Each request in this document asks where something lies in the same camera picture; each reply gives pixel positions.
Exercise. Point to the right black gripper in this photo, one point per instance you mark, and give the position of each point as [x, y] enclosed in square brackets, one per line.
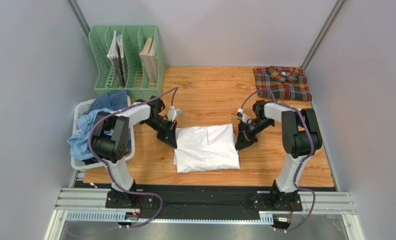
[247, 131]

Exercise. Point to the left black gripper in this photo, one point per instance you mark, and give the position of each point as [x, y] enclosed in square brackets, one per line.
[169, 136]

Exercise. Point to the white long sleeve shirt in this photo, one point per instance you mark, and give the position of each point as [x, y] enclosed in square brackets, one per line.
[206, 148]

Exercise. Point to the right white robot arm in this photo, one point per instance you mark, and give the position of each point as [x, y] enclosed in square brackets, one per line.
[301, 137]

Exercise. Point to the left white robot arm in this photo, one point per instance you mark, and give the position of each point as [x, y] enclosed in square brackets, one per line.
[110, 135]

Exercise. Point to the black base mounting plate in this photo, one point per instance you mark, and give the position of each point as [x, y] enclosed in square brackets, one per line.
[200, 202]

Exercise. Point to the dark blue checked shirt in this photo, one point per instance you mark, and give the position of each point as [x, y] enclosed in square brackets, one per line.
[114, 101]

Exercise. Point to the folded red plaid shirt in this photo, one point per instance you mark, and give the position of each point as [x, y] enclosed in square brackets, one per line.
[285, 83]

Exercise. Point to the beige books in organizer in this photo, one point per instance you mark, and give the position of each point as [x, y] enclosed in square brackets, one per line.
[149, 60]

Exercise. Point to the light blue crumpled shirt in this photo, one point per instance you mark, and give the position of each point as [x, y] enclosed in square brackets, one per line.
[78, 141]

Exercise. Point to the white laundry basket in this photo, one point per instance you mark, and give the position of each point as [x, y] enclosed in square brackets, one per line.
[80, 110]

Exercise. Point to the magazines in organizer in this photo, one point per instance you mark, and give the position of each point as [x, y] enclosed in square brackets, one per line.
[117, 57]

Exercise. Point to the green plastic file organizer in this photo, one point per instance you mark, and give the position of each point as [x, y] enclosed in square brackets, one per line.
[134, 38]

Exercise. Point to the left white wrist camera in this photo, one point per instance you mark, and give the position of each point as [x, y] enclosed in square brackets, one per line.
[173, 113]

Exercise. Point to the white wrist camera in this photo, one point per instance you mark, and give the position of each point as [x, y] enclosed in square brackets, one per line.
[242, 117]
[173, 113]

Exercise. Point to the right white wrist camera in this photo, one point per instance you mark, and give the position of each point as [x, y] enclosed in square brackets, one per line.
[242, 117]

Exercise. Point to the aluminium frame rail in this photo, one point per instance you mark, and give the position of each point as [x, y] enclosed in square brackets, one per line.
[84, 210]

